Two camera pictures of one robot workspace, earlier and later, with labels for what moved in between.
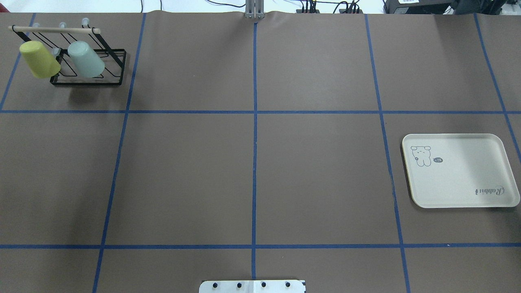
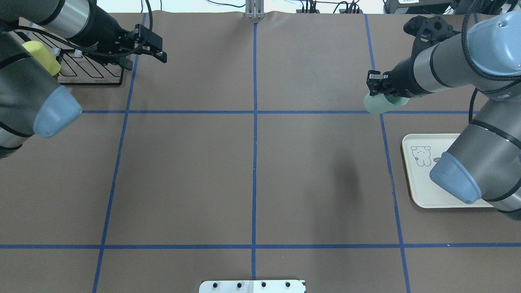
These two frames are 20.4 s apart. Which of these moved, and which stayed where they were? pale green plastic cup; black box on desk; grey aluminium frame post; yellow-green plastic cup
Moved: pale green plastic cup
Stayed: black box on desk; grey aluminium frame post; yellow-green plastic cup
